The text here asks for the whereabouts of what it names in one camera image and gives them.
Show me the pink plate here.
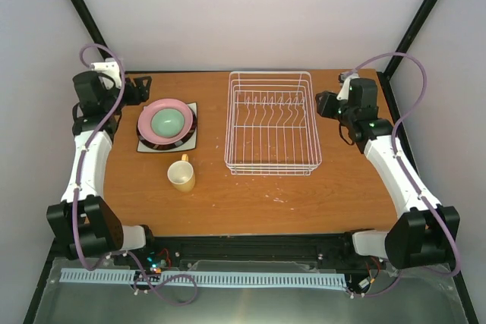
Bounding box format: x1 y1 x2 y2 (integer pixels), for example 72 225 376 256
137 99 196 145

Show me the mint green bowl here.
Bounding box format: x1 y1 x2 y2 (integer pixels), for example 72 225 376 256
151 108 185 138

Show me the yellow mug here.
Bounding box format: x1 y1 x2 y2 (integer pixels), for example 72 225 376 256
167 154 196 193

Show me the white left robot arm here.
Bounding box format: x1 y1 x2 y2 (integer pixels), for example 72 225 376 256
46 71 158 271

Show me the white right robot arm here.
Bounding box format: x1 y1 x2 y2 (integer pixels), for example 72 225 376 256
315 75 460 270

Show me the dark round plate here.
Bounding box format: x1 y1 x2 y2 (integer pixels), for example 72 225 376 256
135 105 199 149

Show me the square grey black-edged plate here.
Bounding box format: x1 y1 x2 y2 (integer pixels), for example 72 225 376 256
137 102 197 153

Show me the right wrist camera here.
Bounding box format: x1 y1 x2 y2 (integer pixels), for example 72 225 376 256
336 71 359 101

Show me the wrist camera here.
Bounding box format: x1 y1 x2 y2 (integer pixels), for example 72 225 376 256
336 71 359 101
90 58 122 90

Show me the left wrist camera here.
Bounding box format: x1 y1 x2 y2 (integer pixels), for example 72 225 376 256
90 58 122 90

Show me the white wire dish rack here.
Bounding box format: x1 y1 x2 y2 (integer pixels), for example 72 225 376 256
224 71 322 176

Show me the black frame post left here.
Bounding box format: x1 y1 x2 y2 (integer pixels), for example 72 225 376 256
47 0 109 60

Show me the black frame post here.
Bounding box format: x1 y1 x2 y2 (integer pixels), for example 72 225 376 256
47 0 109 60
382 0 463 77

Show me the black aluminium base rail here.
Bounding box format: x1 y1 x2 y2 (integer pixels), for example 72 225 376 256
49 231 455 275

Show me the black frame post right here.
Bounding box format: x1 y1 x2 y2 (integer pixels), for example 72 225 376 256
382 0 463 77

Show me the light blue slotted cable duct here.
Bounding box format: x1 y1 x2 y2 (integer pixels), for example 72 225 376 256
59 268 347 291

